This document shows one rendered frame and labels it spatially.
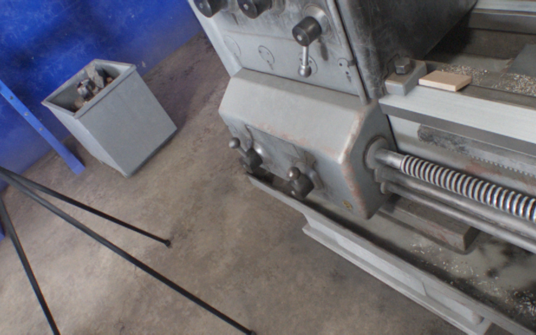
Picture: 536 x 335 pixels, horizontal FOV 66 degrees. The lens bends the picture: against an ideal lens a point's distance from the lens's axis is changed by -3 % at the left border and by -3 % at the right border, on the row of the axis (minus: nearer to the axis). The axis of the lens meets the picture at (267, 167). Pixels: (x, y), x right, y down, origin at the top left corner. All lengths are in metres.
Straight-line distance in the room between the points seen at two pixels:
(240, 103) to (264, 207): 0.92
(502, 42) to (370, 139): 0.45
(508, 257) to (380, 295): 0.58
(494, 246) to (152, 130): 2.16
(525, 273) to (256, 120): 0.75
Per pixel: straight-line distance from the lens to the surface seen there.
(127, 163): 2.80
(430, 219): 1.18
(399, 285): 1.59
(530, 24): 1.14
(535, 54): 1.19
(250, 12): 0.93
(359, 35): 0.86
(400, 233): 1.25
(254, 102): 1.19
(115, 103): 2.69
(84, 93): 2.88
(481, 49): 1.26
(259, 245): 1.94
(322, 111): 1.01
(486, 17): 1.18
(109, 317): 2.23
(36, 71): 3.94
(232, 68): 1.37
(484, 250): 1.19
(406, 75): 0.92
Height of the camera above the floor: 1.40
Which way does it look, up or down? 38 degrees down
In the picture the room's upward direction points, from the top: 30 degrees counter-clockwise
